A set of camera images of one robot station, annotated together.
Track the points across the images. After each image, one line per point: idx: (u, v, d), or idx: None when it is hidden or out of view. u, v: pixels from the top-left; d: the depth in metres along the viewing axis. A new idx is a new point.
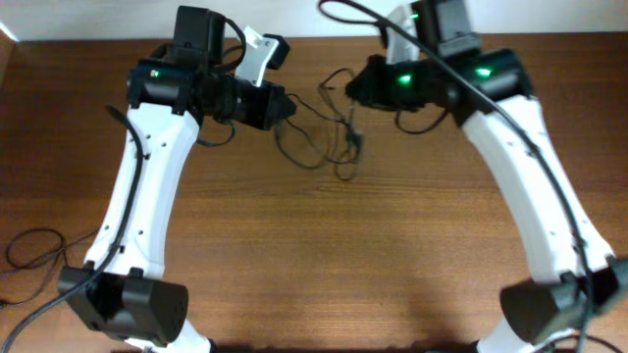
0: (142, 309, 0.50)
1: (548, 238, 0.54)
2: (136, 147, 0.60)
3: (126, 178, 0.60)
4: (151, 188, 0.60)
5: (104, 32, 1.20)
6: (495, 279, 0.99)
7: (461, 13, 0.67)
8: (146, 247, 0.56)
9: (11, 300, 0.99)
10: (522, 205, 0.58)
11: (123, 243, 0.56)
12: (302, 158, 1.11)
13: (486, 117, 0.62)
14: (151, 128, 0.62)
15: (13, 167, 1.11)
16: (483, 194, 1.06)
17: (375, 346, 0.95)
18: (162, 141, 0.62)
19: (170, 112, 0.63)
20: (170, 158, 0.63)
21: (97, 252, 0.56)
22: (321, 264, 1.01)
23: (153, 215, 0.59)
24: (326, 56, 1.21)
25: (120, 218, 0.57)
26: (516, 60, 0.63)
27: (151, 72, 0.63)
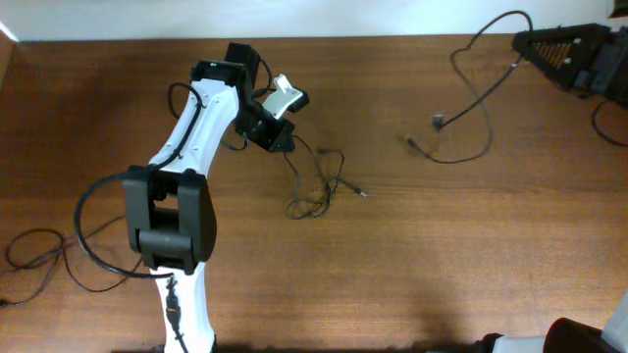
0: (191, 202, 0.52)
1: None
2: (196, 94, 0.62)
3: (184, 117, 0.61)
4: (207, 125, 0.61)
5: (102, 30, 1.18)
6: (496, 280, 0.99)
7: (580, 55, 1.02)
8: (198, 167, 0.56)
9: (11, 300, 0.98)
10: None
11: (181, 154, 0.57)
12: (303, 159, 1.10)
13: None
14: (209, 89, 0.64)
15: (11, 167, 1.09)
16: (484, 194, 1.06)
17: (375, 346, 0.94)
18: (217, 98, 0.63)
19: (223, 84, 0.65)
20: (223, 112, 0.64)
21: (158, 158, 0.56)
22: (322, 265, 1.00)
23: (206, 148, 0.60)
24: (327, 54, 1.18)
25: (180, 139, 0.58)
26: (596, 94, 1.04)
27: (210, 63, 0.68)
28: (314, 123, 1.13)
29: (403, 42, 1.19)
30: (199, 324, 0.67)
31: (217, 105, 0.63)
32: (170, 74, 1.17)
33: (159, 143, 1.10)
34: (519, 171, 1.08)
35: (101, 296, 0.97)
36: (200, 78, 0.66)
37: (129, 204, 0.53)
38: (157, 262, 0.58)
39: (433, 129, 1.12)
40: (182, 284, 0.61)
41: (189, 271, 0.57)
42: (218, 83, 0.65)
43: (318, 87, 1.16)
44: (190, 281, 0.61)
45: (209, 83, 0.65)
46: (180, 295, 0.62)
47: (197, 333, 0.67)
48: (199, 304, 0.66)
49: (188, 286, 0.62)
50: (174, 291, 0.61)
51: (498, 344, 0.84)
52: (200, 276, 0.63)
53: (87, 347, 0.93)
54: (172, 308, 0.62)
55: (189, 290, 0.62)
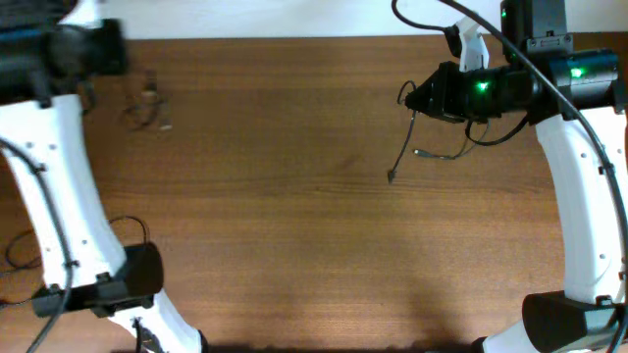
0: (124, 298, 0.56)
1: (596, 262, 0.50)
2: (26, 163, 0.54)
3: (36, 196, 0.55)
4: (64, 189, 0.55)
5: None
6: (495, 280, 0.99)
7: (559, 9, 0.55)
8: (101, 252, 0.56)
9: (12, 300, 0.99)
10: (575, 217, 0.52)
11: (74, 258, 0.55)
12: (302, 159, 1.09)
13: (566, 124, 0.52)
14: (27, 136, 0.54)
15: None
16: (483, 194, 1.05)
17: (374, 346, 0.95)
18: (48, 144, 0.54)
19: (36, 106, 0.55)
20: (67, 152, 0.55)
21: (55, 274, 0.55)
22: (321, 265, 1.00)
23: (84, 227, 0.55)
24: (327, 53, 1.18)
25: (55, 238, 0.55)
26: (613, 59, 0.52)
27: None
28: (313, 124, 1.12)
29: (404, 41, 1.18)
30: (179, 336, 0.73)
31: (53, 151, 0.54)
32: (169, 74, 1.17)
33: (158, 143, 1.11)
34: (520, 171, 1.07)
35: None
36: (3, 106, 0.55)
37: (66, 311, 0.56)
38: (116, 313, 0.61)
39: (433, 128, 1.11)
40: (146, 318, 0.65)
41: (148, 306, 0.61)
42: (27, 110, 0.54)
43: (317, 86, 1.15)
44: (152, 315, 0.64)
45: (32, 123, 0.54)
46: (148, 327, 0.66)
47: (182, 343, 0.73)
48: (172, 322, 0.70)
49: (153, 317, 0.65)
50: (141, 327, 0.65)
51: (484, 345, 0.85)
52: (160, 302, 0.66)
53: (87, 347, 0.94)
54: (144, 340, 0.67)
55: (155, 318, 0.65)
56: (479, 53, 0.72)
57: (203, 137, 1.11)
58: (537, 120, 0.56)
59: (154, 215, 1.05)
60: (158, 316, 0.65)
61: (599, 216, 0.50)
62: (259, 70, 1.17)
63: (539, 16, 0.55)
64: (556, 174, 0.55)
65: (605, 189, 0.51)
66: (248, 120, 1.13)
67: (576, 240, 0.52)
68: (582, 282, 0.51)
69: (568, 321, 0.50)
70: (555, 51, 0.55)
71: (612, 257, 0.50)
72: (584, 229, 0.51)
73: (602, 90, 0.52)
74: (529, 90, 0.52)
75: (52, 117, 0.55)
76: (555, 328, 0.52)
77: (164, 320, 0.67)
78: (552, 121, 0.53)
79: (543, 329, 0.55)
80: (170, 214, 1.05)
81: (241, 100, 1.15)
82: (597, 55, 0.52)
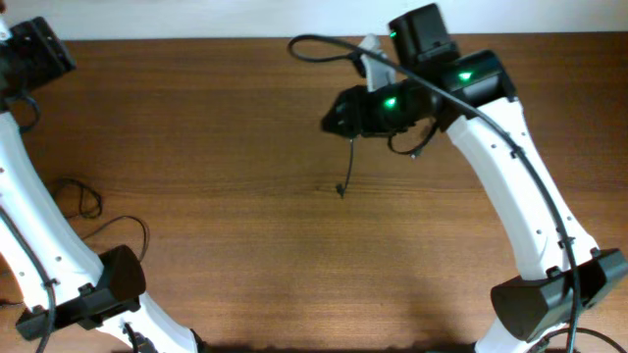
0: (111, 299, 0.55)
1: (535, 237, 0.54)
2: None
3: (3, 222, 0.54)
4: (21, 212, 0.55)
5: (101, 31, 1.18)
6: (496, 279, 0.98)
7: (437, 25, 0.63)
8: (77, 263, 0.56)
9: (11, 300, 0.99)
10: (505, 203, 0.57)
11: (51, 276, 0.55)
12: (302, 159, 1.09)
13: (469, 122, 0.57)
14: None
15: None
16: (483, 193, 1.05)
17: (375, 347, 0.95)
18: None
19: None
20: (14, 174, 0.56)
21: (36, 296, 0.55)
22: (321, 265, 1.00)
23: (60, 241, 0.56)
24: (327, 52, 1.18)
25: (28, 261, 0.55)
26: (497, 60, 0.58)
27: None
28: (313, 123, 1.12)
29: None
30: (171, 334, 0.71)
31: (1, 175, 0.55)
32: (170, 75, 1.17)
33: (159, 144, 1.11)
34: None
35: None
36: None
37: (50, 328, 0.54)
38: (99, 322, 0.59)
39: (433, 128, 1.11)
40: (136, 323, 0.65)
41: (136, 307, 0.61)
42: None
43: (318, 86, 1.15)
44: (143, 318, 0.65)
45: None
46: (141, 330, 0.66)
47: (182, 346, 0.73)
48: (165, 327, 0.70)
49: (143, 319, 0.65)
50: (132, 331, 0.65)
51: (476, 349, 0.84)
52: (146, 305, 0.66)
53: (87, 347, 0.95)
54: (143, 347, 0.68)
55: (146, 322, 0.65)
56: (386, 70, 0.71)
57: (203, 137, 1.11)
58: (445, 126, 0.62)
59: (153, 214, 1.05)
60: (149, 323, 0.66)
61: (525, 197, 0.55)
62: (260, 71, 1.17)
63: (422, 36, 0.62)
64: (481, 172, 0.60)
65: (523, 172, 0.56)
66: (248, 120, 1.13)
67: (513, 224, 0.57)
68: (531, 264, 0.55)
69: (529, 300, 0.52)
70: (444, 57, 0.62)
71: (547, 230, 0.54)
72: (516, 214, 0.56)
73: (491, 86, 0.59)
74: (429, 101, 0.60)
75: None
76: (522, 311, 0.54)
77: (158, 325, 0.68)
78: (458, 122, 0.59)
79: (512, 313, 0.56)
80: (170, 214, 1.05)
81: (241, 100, 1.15)
82: (479, 59, 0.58)
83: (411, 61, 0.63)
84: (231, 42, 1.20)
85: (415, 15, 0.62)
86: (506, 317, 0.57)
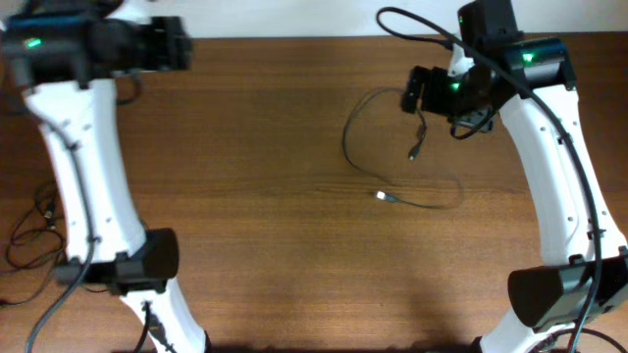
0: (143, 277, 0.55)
1: (564, 223, 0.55)
2: (60, 137, 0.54)
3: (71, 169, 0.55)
4: (95, 169, 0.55)
5: None
6: (496, 279, 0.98)
7: (507, 14, 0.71)
8: (124, 230, 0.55)
9: (11, 299, 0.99)
10: (543, 184, 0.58)
11: (96, 233, 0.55)
12: (302, 159, 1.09)
13: (524, 103, 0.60)
14: (65, 114, 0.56)
15: (13, 168, 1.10)
16: (483, 193, 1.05)
17: (375, 347, 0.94)
18: (84, 124, 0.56)
19: (72, 88, 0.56)
20: (100, 133, 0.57)
21: (78, 247, 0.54)
22: (321, 265, 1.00)
23: (118, 207, 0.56)
24: (327, 53, 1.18)
25: (82, 213, 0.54)
26: (563, 48, 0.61)
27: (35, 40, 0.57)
28: (314, 123, 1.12)
29: (404, 41, 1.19)
30: (183, 326, 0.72)
31: (86, 130, 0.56)
32: (171, 75, 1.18)
33: (159, 143, 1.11)
34: (519, 170, 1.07)
35: (102, 295, 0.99)
36: (37, 85, 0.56)
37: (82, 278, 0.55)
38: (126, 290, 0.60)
39: (433, 129, 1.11)
40: (158, 305, 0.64)
41: (161, 289, 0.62)
42: (73, 91, 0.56)
43: (318, 86, 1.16)
44: (165, 303, 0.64)
45: (51, 105, 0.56)
46: (159, 315, 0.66)
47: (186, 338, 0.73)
48: (180, 317, 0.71)
49: (164, 305, 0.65)
50: (151, 313, 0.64)
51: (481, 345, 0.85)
52: (173, 294, 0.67)
53: (86, 347, 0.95)
54: (154, 326, 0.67)
55: (167, 312, 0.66)
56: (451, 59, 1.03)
57: (203, 137, 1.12)
58: (500, 107, 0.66)
59: (153, 214, 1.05)
60: (170, 308, 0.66)
61: (566, 180, 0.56)
62: (260, 71, 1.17)
63: (489, 20, 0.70)
64: (526, 160, 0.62)
65: (566, 158, 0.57)
66: (248, 120, 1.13)
67: (548, 205, 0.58)
68: (558, 248, 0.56)
69: (547, 282, 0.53)
70: (507, 39, 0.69)
71: (581, 220, 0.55)
72: (553, 197, 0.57)
73: (550, 74, 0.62)
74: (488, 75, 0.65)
75: (88, 98, 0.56)
76: (537, 293, 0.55)
77: (175, 315, 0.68)
78: (513, 100, 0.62)
79: (526, 295, 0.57)
80: (170, 214, 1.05)
81: (241, 100, 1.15)
82: (546, 45, 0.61)
83: (477, 43, 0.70)
84: (231, 43, 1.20)
85: (488, 4, 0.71)
86: (522, 300, 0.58)
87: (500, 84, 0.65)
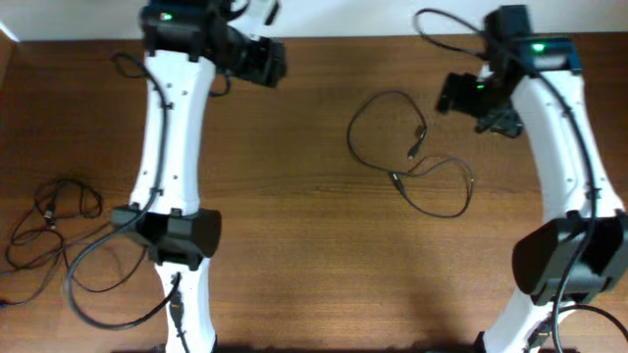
0: (185, 241, 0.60)
1: (563, 183, 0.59)
2: (159, 97, 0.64)
3: (154, 124, 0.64)
4: (179, 131, 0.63)
5: (101, 31, 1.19)
6: (495, 279, 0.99)
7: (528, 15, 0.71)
8: (184, 190, 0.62)
9: (11, 300, 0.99)
10: (549, 156, 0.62)
11: (162, 186, 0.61)
12: (302, 159, 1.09)
13: (532, 81, 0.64)
14: (171, 77, 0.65)
15: (12, 168, 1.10)
16: (483, 194, 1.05)
17: (375, 347, 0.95)
18: (183, 89, 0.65)
19: (185, 59, 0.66)
20: (192, 100, 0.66)
21: (140, 194, 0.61)
22: (321, 265, 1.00)
23: (185, 168, 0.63)
24: (327, 53, 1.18)
25: (155, 165, 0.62)
26: (569, 45, 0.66)
27: (163, 14, 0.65)
28: (314, 124, 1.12)
29: (404, 41, 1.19)
30: (201, 315, 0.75)
31: (184, 95, 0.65)
32: None
33: None
34: (518, 170, 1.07)
35: (102, 296, 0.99)
36: (155, 51, 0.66)
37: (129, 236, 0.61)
38: (161, 259, 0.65)
39: (433, 129, 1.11)
40: (184, 283, 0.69)
41: (193, 266, 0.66)
42: (180, 67, 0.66)
43: (317, 86, 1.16)
44: (192, 281, 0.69)
45: (161, 71, 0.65)
46: (183, 293, 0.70)
47: (199, 328, 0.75)
48: (201, 304, 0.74)
49: (190, 284, 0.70)
50: (178, 287, 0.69)
51: (486, 338, 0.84)
52: (202, 275, 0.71)
53: (86, 347, 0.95)
54: (175, 300, 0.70)
55: (192, 286, 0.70)
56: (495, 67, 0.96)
57: (203, 137, 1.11)
58: (512, 91, 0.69)
59: None
60: (195, 287, 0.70)
61: (570, 150, 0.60)
62: None
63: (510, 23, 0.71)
64: (533, 133, 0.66)
65: (569, 128, 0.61)
66: (248, 120, 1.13)
67: (550, 173, 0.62)
68: (558, 206, 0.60)
69: (547, 238, 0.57)
70: None
71: (581, 182, 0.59)
72: (556, 163, 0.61)
73: (556, 67, 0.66)
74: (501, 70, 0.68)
75: (193, 69, 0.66)
76: (538, 253, 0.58)
77: (197, 295, 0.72)
78: (522, 82, 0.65)
79: (529, 260, 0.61)
80: None
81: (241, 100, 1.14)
82: (553, 42, 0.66)
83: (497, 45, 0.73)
84: None
85: None
86: (526, 271, 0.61)
87: (512, 72, 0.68)
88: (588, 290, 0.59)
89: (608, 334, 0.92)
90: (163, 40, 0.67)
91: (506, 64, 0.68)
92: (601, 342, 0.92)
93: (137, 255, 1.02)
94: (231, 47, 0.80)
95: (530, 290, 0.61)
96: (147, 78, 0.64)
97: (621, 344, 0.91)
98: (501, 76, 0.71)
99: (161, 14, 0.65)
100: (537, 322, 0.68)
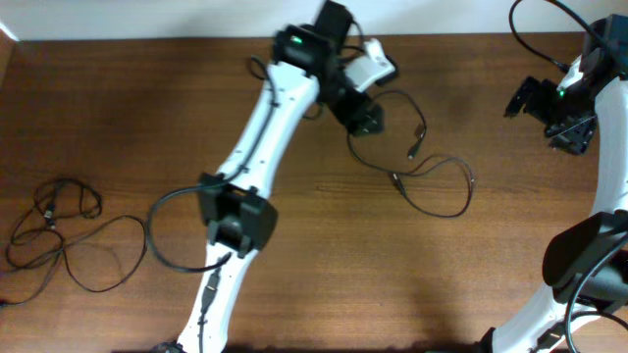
0: (253, 221, 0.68)
1: (623, 186, 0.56)
2: (271, 96, 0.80)
3: (261, 116, 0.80)
4: (278, 127, 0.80)
5: (102, 31, 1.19)
6: (496, 279, 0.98)
7: None
8: (263, 177, 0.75)
9: (11, 300, 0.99)
10: (613, 155, 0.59)
11: (248, 166, 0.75)
12: (302, 159, 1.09)
13: (621, 82, 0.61)
14: (287, 86, 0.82)
15: (12, 167, 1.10)
16: (483, 193, 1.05)
17: (375, 347, 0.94)
18: (290, 96, 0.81)
19: (302, 75, 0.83)
20: (296, 108, 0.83)
21: (230, 167, 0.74)
22: (321, 265, 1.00)
23: (270, 161, 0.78)
24: None
25: (249, 147, 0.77)
26: None
27: (292, 38, 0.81)
28: (314, 123, 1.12)
29: (404, 40, 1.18)
30: (228, 308, 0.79)
31: (290, 101, 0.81)
32: (171, 75, 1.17)
33: (159, 142, 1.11)
34: (519, 170, 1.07)
35: (101, 296, 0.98)
36: (279, 62, 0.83)
37: (199, 204, 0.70)
38: (216, 238, 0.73)
39: (433, 128, 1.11)
40: (227, 271, 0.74)
41: (242, 252, 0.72)
42: (294, 78, 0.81)
43: None
44: (234, 269, 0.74)
45: (278, 77, 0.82)
46: (223, 279, 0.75)
47: (220, 321, 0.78)
48: (231, 299, 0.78)
49: (231, 272, 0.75)
50: (218, 272, 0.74)
51: (493, 334, 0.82)
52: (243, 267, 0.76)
53: (86, 347, 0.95)
54: (211, 281, 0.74)
55: (232, 275, 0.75)
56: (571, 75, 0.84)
57: (203, 137, 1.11)
58: (598, 92, 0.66)
59: (153, 214, 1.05)
60: (236, 276, 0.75)
61: None
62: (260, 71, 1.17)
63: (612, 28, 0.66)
64: (603, 134, 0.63)
65: None
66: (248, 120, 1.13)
67: (612, 174, 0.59)
68: (607, 204, 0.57)
69: (585, 230, 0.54)
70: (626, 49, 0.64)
71: None
72: (620, 165, 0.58)
73: None
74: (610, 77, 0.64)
75: (304, 82, 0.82)
76: (571, 245, 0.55)
77: (233, 285, 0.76)
78: (612, 83, 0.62)
79: (559, 252, 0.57)
80: (170, 214, 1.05)
81: (242, 100, 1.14)
82: None
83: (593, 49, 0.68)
84: (231, 41, 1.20)
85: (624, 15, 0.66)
86: (553, 263, 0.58)
87: (604, 72, 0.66)
88: (614, 298, 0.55)
89: (609, 334, 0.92)
90: (286, 57, 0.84)
91: (598, 64, 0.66)
92: (602, 341, 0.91)
93: (137, 255, 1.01)
94: (334, 78, 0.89)
95: (553, 282, 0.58)
96: (267, 80, 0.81)
97: (621, 344, 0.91)
98: (592, 78, 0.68)
99: (292, 36, 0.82)
100: (552, 320, 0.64)
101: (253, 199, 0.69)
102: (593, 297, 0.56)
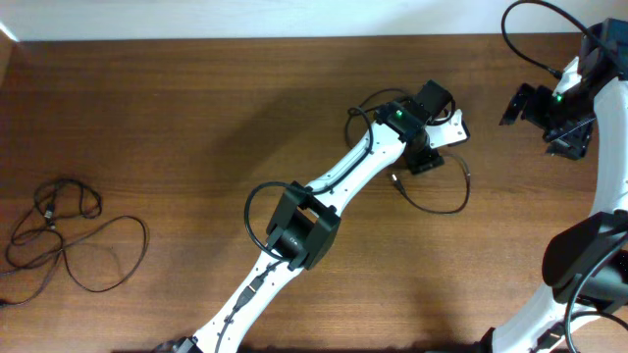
0: (320, 237, 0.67)
1: (623, 185, 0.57)
2: (369, 142, 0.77)
3: (354, 154, 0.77)
4: (366, 170, 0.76)
5: (102, 32, 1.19)
6: (495, 279, 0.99)
7: None
8: (342, 204, 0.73)
9: (11, 300, 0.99)
10: (612, 154, 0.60)
11: (334, 187, 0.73)
12: (303, 159, 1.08)
13: (621, 82, 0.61)
14: (383, 139, 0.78)
15: (12, 168, 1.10)
16: (483, 193, 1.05)
17: (375, 346, 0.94)
18: (385, 149, 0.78)
19: (396, 137, 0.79)
20: (386, 162, 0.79)
21: (317, 183, 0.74)
22: (321, 265, 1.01)
23: (354, 192, 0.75)
24: (327, 53, 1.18)
25: (340, 172, 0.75)
26: None
27: (396, 110, 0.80)
28: (315, 123, 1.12)
29: (404, 41, 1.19)
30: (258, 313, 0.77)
31: (383, 152, 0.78)
32: (170, 75, 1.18)
33: (159, 143, 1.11)
34: (519, 170, 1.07)
35: (102, 296, 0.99)
36: (381, 123, 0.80)
37: (277, 207, 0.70)
38: (273, 246, 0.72)
39: None
40: (271, 277, 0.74)
41: (292, 267, 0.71)
42: (393, 134, 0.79)
43: (318, 86, 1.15)
44: (278, 278, 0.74)
45: (379, 129, 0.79)
46: (263, 283, 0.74)
47: (245, 326, 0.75)
48: (264, 306, 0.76)
49: (274, 280, 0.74)
50: (263, 277, 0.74)
51: (493, 335, 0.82)
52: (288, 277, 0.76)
53: (86, 347, 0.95)
54: (254, 283, 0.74)
55: (275, 281, 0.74)
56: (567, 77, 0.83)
57: (203, 138, 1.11)
58: (599, 91, 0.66)
59: (153, 214, 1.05)
60: (281, 283, 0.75)
61: None
62: (260, 72, 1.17)
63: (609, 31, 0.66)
64: (602, 133, 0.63)
65: None
66: (249, 120, 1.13)
67: (611, 173, 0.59)
68: (607, 203, 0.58)
69: (584, 230, 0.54)
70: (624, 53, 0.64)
71: None
72: (620, 164, 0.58)
73: None
74: (610, 77, 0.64)
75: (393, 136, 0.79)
76: (570, 245, 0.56)
77: (273, 294, 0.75)
78: (612, 83, 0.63)
79: (559, 253, 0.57)
80: (170, 214, 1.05)
81: (242, 100, 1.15)
82: None
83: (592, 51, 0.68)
84: (231, 42, 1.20)
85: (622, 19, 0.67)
86: (552, 264, 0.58)
87: (603, 74, 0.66)
88: (612, 298, 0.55)
89: (608, 334, 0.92)
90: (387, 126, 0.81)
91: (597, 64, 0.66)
92: (601, 340, 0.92)
93: (137, 255, 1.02)
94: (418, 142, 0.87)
95: (553, 282, 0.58)
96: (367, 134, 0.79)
97: (621, 344, 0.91)
98: (591, 79, 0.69)
99: (396, 109, 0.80)
100: (551, 321, 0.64)
101: (330, 215, 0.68)
102: (593, 297, 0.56)
